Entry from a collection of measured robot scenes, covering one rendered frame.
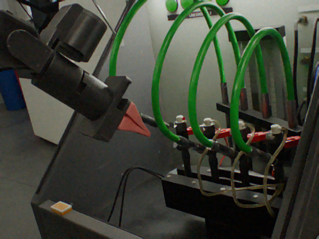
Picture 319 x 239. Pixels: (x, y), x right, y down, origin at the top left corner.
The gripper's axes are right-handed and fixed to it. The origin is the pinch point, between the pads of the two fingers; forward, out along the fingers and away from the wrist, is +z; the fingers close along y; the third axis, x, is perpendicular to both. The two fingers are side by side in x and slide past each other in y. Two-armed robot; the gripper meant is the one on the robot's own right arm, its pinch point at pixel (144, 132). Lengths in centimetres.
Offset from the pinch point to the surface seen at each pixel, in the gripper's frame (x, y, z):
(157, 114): 6.6, 5.4, 4.7
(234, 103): -8.5, 10.4, 7.4
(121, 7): 294, 148, 87
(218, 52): 22.4, 32.5, 22.4
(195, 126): -0.8, 5.8, 8.2
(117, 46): 13.8, 13.8, -6.1
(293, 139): -5.8, 13.9, 27.6
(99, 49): 294, 100, 90
